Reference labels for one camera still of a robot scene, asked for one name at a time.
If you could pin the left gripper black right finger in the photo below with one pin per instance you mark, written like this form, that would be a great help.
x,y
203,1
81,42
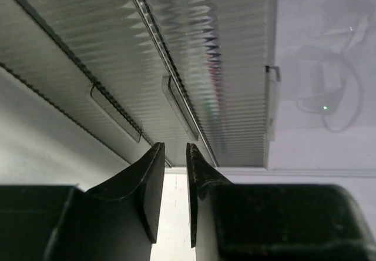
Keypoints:
x,y
201,176

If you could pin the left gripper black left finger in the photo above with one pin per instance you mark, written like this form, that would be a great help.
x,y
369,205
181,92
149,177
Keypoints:
x,y
141,182

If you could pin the clear acrylic drawer organizer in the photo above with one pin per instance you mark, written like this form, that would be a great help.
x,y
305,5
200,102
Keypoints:
x,y
136,72

